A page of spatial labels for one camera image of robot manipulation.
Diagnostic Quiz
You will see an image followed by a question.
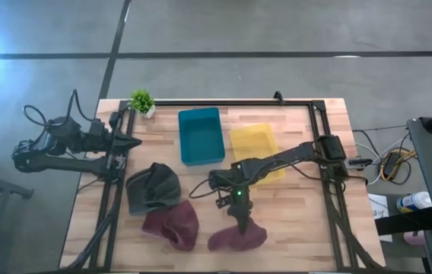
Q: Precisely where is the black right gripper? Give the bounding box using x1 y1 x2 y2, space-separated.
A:
221 183 255 235

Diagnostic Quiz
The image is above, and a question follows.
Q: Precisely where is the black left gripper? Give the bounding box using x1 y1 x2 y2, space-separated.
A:
84 131 143 155

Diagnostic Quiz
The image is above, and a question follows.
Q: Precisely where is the maroon hat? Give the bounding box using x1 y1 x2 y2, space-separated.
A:
207 216 268 253
141 199 201 253

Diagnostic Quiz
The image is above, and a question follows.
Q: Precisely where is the small green potted plant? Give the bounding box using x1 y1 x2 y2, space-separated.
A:
128 88 157 120

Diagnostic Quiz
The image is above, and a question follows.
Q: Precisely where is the blue plastic bin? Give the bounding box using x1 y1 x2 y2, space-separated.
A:
177 107 227 167

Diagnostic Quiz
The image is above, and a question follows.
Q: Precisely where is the yellow translucent plastic bin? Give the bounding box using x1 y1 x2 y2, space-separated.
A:
229 122 287 186

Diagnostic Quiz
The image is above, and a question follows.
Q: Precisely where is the white paper sheet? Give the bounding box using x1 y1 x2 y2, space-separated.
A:
367 193 394 244

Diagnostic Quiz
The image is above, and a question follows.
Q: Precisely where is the black power brick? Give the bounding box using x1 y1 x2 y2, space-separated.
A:
384 151 404 175

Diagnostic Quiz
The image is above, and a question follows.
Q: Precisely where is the black cart base bar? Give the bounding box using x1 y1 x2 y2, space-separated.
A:
374 208 432 236

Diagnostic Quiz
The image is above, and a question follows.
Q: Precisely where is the white and blue spray can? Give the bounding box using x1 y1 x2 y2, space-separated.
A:
395 191 432 214

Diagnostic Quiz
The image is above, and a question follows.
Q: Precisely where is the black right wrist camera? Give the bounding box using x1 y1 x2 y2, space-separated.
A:
214 192 233 210

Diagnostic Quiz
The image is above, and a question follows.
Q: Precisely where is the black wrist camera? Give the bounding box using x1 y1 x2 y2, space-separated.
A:
88 118 106 134
214 192 233 210

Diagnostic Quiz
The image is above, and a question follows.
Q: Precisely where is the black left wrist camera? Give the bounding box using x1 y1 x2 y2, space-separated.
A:
88 118 106 134

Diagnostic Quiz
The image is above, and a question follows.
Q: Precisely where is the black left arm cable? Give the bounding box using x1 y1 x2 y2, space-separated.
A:
23 89 96 129

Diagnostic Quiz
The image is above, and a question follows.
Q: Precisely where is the black aluminium table frame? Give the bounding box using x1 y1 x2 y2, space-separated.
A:
65 99 386 273

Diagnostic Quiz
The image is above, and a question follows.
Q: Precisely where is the yellow cable coil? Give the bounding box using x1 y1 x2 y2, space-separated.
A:
379 148 418 182

